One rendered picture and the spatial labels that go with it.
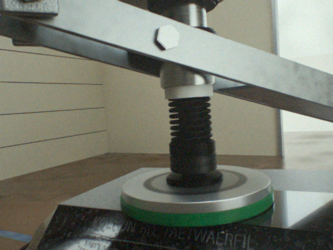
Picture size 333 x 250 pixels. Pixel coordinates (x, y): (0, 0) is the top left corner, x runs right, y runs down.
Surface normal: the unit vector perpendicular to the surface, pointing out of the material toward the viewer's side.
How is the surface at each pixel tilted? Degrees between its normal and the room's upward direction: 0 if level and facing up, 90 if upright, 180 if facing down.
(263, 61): 90
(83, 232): 45
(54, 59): 90
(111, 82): 90
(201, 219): 90
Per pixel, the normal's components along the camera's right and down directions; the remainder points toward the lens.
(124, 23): 0.39, 0.04
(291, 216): -0.07, -0.99
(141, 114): -0.49, 0.09
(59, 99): 0.87, -0.03
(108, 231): -0.37, -0.64
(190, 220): -0.08, 0.07
